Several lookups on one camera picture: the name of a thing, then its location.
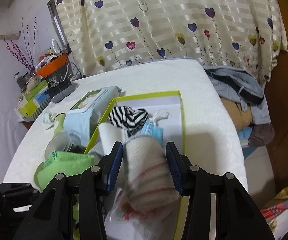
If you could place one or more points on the heart pattern curtain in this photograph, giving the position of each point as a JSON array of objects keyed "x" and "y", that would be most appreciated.
[{"x": 109, "y": 34}]

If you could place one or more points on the colourful quilt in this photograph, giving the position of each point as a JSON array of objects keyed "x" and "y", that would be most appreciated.
[{"x": 275, "y": 213}]

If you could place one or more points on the pile of clothes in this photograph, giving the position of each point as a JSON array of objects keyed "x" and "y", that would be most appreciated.
[{"x": 245, "y": 102}]

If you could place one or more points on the striped storage tray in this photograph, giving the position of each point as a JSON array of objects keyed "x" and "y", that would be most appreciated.
[{"x": 31, "y": 111}]

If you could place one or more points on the clear round lidded container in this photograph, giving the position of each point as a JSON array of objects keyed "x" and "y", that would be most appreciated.
[{"x": 64, "y": 142}]

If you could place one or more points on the pink white sock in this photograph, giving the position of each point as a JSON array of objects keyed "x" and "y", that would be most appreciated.
[{"x": 148, "y": 182}]

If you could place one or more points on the white towel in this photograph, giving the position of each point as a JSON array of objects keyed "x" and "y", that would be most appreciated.
[{"x": 109, "y": 134}]

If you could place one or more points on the orange tray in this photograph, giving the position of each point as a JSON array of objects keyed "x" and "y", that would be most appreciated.
[{"x": 53, "y": 66}]

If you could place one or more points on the blue tissue pack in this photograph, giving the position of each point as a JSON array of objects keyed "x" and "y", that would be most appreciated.
[{"x": 41, "y": 98}]

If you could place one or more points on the white small sock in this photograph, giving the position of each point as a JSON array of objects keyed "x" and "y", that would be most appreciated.
[{"x": 48, "y": 119}]

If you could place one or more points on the black grey VR headset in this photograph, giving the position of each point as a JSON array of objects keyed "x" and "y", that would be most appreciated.
[{"x": 57, "y": 91}]

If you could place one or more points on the wet wipes pack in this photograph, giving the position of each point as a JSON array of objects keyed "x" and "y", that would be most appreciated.
[{"x": 83, "y": 118}]

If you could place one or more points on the blue face mask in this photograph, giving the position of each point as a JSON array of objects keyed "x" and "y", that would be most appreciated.
[{"x": 151, "y": 127}]

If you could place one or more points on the green bottle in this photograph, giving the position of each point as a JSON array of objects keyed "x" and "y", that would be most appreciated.
[{"x": 59, "y": 123}]

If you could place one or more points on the red printed plastic bag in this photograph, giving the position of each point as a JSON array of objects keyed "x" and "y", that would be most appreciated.
[{"x": 123, "y": 222}]

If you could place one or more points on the green microfiber cloth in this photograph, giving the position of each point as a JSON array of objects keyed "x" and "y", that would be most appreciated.
[{"x": 67, "y": 163}]

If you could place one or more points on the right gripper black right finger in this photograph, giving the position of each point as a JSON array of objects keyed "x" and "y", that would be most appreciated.
[{"x": 237, "y": 216}]

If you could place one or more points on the green cardboard box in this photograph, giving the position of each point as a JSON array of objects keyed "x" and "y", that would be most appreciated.
[{"x": 41, "y": 87}]

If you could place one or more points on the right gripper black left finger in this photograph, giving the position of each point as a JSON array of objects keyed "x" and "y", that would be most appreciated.
[{"x": 51, "y": 215}]

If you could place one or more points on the white bed cover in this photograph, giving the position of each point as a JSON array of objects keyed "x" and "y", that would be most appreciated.
[{"x": 210, "y": 138}]

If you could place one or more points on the black white striped sock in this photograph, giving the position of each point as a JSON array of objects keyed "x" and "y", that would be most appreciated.
[{"x": 128, "y": 118}]

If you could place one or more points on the purple decorative twigs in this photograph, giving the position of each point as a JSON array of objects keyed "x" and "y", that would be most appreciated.
[{"x": 22, "y": 45}]

